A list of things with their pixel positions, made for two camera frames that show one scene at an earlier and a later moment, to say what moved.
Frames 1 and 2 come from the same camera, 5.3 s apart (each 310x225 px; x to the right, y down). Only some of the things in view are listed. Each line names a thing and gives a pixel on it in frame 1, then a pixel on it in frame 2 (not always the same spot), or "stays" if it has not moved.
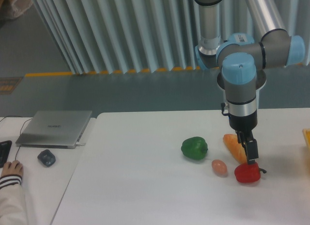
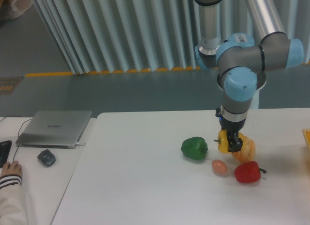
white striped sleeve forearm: [13, 210] stays
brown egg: [219, 167] stays
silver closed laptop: [54, 129] stays
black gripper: [244, 125] -> [235, 142]
